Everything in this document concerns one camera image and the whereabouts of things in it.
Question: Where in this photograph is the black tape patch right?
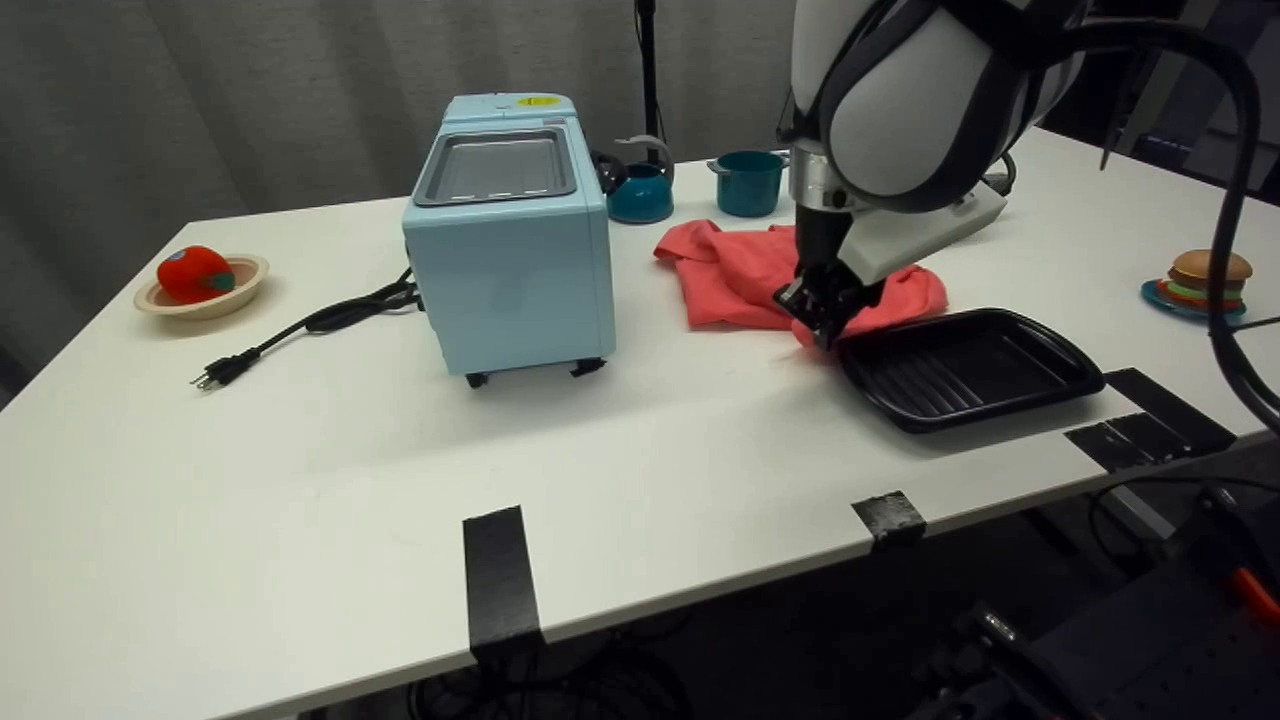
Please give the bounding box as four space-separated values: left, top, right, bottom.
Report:
1069 369 1234 471

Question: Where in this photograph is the teal small plate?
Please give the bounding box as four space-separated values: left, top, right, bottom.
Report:
1139 279 1246 327

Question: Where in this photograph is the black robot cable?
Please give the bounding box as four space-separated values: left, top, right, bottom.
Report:
1062 13 1280 436

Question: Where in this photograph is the beige small plate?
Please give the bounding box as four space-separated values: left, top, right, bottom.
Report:
132 258 267 324

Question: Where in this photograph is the red shirt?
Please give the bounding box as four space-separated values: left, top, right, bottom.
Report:
651 221 948 350

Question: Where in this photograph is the toy hamburger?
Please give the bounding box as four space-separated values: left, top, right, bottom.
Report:
1160 248 1251 307

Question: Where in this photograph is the teal toy pot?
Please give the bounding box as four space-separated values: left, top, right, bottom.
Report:
707 153 785 221

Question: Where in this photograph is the red toy tomato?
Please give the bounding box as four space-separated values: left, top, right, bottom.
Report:
157 243 237 304

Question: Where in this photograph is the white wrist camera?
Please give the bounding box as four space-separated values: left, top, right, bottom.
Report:
838 184 1002 285

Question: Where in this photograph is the black stand pole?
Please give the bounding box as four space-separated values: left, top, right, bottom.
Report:
630 0 659 137

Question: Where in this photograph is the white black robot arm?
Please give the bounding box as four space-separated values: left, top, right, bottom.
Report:
775 0 1087 344

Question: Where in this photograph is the light blue toaster oven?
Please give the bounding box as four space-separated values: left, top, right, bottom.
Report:
405 92 616 387

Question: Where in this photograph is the black tape square middle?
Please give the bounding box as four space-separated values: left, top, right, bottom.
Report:
850 494 924 544

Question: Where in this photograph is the black power cord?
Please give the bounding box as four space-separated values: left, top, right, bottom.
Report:
188 270 422 396

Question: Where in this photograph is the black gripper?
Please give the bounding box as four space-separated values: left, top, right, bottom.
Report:
775 209 880 344

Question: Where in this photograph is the black grill tray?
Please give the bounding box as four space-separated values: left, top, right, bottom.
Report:
834 307 1103 433

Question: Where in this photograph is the black tape strip left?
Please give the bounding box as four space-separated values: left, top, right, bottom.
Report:
462 510 541 659

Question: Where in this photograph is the teal toy kettle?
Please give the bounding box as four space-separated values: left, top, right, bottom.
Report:
597 131 674 225

